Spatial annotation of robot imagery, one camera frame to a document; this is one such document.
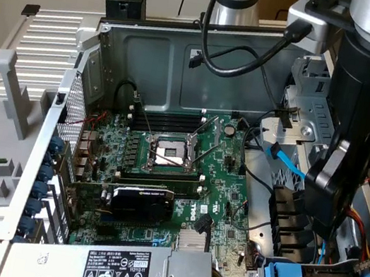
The black fan shroud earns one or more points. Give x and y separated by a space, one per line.
285 221

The silver metal drive cage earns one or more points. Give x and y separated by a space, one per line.
312 107

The green Dell motherboard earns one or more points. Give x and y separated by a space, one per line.
227 185

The round coin battery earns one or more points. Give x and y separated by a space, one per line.
230 130

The brown cardboard box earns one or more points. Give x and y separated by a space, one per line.
272 7

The metal socket cover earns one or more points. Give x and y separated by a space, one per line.
217 130

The metal locking lever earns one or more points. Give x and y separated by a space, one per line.
205 155
143 114

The silver chipset heatsink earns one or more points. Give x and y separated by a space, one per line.
190 241

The CPU socket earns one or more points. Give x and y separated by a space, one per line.
165 151

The installed green RAM stick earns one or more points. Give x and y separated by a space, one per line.
156 178

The black RAM slot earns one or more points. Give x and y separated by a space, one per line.
167 117
165 127

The black graphics card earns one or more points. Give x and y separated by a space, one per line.
141 206

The open PC case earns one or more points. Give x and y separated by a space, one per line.
148 60

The black box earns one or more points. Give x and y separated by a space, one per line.
123 2

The grey power supply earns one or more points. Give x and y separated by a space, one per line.
69 268

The dark blue slot clip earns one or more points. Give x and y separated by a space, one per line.
46 174
57 143
27 226
51 158
40 190
34 208

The black table end cap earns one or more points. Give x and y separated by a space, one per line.
31 9

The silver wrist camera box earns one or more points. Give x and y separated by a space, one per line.
317 29

